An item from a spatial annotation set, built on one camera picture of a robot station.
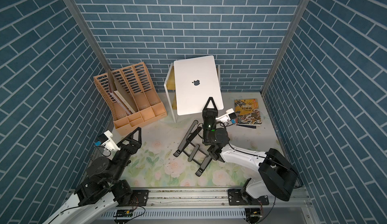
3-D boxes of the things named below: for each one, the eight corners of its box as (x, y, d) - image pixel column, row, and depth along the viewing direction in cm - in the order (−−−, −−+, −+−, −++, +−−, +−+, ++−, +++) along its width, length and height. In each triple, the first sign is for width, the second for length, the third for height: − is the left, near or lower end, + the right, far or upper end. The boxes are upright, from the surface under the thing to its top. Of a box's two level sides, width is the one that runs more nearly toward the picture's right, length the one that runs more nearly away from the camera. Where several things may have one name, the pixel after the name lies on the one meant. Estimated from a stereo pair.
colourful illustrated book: (236, 124, 104) (237, 122, 101) (232, 100, 118) (233, 98, 116) (263, 124, 104) (264, 122, 102) (255, 101, 118) (256, 98, 116)
